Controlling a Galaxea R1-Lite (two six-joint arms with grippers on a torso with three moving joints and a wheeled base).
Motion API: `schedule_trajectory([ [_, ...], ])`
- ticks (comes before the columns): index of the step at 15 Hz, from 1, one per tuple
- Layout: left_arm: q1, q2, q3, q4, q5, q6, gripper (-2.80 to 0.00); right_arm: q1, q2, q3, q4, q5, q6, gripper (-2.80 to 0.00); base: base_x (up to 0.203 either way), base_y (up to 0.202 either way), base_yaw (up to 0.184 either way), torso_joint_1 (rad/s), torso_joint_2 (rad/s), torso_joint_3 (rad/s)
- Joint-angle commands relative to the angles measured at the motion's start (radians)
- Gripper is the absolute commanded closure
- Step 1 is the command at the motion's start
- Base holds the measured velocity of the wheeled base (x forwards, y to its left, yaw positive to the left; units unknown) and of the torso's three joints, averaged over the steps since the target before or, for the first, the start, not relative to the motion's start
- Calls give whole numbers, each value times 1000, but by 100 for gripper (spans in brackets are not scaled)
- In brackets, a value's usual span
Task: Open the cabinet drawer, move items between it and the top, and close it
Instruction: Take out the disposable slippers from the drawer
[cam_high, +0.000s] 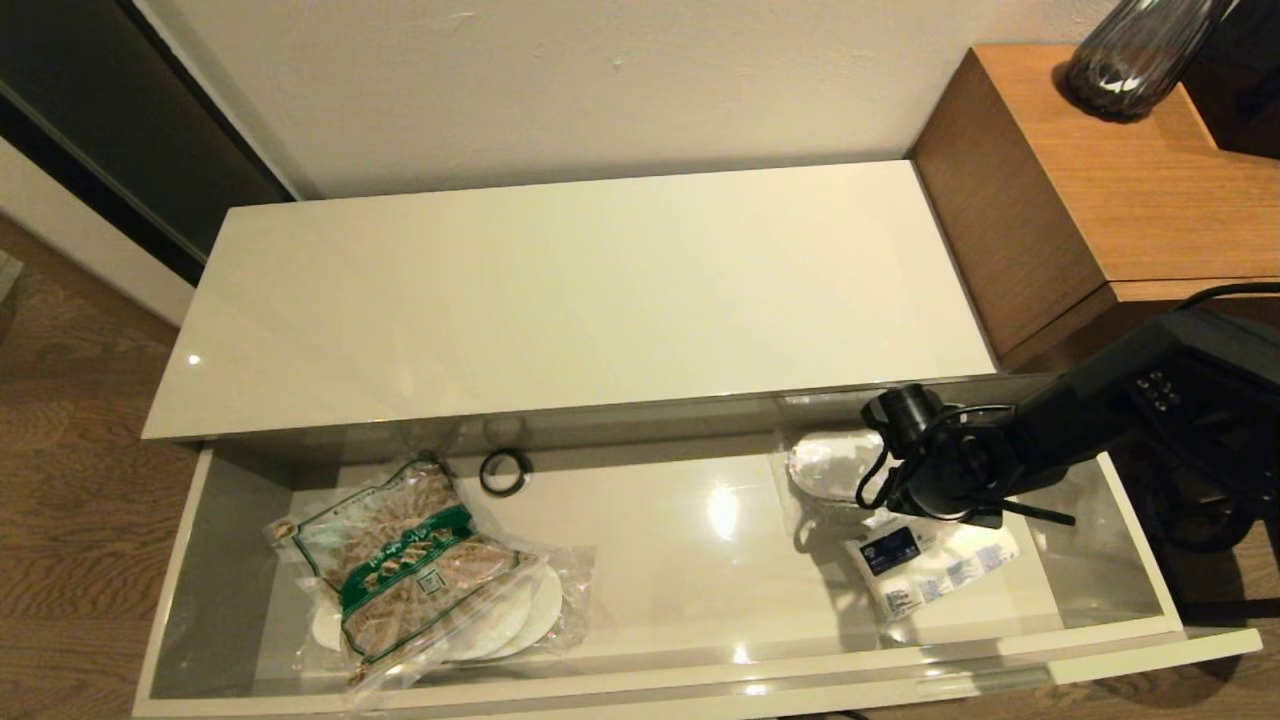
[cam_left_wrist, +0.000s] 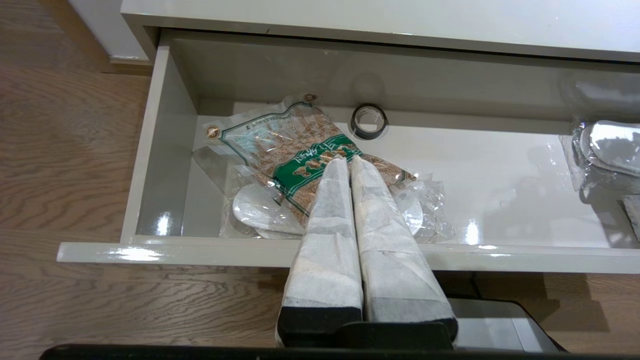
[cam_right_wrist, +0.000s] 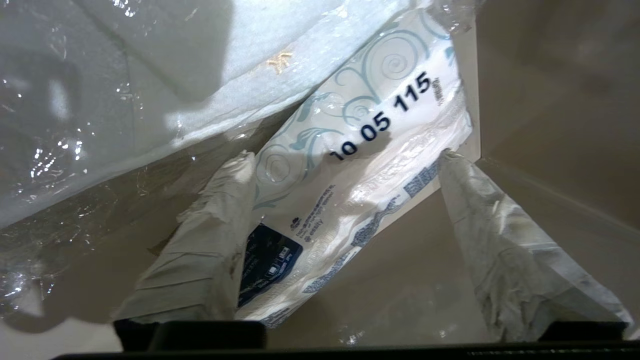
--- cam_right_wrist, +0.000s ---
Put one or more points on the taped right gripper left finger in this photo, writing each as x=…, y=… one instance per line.
x=200, y=260

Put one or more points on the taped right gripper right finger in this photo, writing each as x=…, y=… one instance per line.
x=510, y=260

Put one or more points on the white cabinet drawer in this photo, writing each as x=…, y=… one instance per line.
x=550, y=100

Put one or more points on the white tissue pack blue print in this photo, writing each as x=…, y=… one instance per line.
x=360, y=165

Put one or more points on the white slippers in plastic bag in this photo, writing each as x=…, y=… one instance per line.
x=200, y=50

